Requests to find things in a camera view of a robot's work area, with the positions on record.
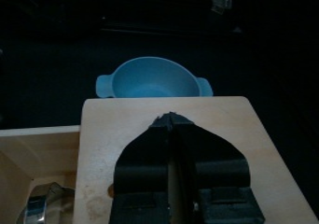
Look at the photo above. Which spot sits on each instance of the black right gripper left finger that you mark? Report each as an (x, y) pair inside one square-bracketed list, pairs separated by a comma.
[(143, 168)]

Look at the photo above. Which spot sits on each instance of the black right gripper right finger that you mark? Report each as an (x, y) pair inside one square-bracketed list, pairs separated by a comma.
[(220, 168)]

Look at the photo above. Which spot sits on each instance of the light wooden drawer cabinet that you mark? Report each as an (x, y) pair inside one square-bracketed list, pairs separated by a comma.
[(116, 122)]

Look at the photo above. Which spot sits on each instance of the light wooden open drawer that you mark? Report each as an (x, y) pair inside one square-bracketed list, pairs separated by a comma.
[(38, 153)]

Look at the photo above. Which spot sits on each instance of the grey metal clamp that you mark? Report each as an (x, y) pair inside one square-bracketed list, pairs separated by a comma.
[(222, 2)]

